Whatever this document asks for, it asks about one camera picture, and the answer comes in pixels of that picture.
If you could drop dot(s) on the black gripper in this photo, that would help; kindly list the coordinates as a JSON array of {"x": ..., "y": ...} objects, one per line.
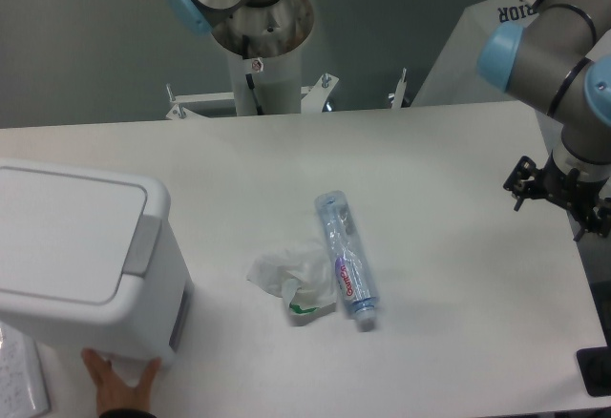
[{"x": 567, "y": 190}]

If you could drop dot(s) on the white plastic trash can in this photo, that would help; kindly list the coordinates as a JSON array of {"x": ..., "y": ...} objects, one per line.
[{"x": 89, "y": 259}]

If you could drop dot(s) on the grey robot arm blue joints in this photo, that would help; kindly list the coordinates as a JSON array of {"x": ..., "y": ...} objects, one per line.
[{"x": 545, "y": 65}]

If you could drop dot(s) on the bare human hand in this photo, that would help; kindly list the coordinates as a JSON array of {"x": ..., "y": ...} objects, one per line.
[{"x": 113, "y": 397}]

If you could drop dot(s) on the white cabinet with lettering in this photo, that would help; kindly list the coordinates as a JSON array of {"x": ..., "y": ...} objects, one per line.
[{"x": 453, "y": 78}]

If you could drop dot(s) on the black device at edge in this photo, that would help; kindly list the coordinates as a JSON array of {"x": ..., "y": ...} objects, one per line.
[{"x": 594, "y": 366}]

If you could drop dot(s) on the crushed clear plastic bottle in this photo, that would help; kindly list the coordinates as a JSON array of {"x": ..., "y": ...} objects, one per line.
[{"x": 349, "y": 263}]

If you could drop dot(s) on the crumpled white paper tissue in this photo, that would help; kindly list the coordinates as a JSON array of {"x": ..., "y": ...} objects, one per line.
[{"x": 299, "y": 275}]

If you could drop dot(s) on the white metal frame bracket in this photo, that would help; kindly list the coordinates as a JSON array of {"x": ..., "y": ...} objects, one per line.
[{"x": 252, "y": 99}]

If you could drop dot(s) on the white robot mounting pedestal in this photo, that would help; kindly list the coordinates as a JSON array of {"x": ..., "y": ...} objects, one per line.
[{"x": 266, "y": 42}]

